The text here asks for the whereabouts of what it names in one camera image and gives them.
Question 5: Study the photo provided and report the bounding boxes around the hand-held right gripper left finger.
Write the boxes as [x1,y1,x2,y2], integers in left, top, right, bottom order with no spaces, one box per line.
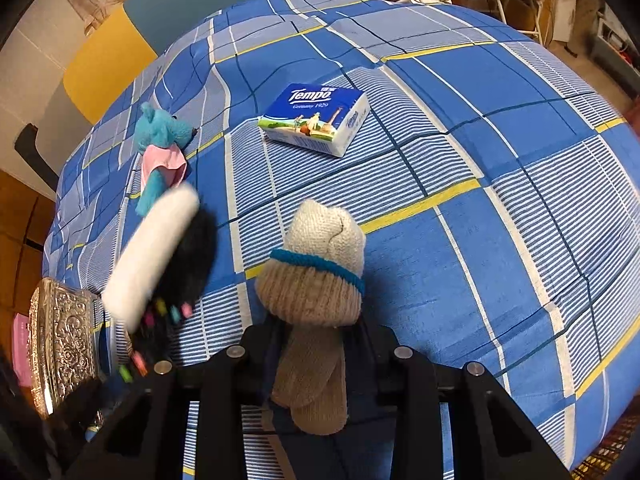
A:
[64,321,282,480]

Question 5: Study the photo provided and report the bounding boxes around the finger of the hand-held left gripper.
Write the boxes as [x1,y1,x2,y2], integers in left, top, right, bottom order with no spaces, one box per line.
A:
[46,376,109,462]

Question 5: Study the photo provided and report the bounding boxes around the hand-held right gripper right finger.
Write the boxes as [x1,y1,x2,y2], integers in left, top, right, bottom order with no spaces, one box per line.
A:
[349,325,574,480]

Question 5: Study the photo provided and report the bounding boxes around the beige knitted sock blue band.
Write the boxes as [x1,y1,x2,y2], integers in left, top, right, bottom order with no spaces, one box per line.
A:
[254,198,367,436]

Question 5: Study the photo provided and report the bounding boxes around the black furry wig coloured beads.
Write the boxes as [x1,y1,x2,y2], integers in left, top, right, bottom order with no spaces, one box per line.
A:
[117,207,218,383]

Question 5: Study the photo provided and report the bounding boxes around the white fluffy sock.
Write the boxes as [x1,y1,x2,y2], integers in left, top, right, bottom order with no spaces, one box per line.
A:
[102,182,201,333]

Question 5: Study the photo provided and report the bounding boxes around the blue white tissue packet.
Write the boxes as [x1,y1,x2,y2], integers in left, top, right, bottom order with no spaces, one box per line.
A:
[257,82,371,158]

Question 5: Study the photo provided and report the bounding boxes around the blue plush toy pink dress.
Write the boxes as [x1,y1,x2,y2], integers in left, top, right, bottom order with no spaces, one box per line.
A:
[134,101,198,217]

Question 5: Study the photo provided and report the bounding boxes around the silver embossed tissue box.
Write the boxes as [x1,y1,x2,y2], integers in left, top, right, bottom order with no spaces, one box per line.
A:
[29,277,108,418]

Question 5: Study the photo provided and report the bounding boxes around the pink cardboard box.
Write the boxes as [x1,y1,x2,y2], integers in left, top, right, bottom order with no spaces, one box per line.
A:
[11,312,36,388]

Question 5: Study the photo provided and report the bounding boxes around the wooden wardrobe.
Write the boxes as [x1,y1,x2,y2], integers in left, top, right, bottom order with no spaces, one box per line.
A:
[0,170,56,356]

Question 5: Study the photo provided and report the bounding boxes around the blue plaid blanket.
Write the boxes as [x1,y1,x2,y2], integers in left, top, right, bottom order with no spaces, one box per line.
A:
[42,0,640,480]

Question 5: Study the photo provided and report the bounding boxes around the grey yellow blue padded backrest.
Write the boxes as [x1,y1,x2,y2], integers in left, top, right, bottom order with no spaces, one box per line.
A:
[30,0,261,131]

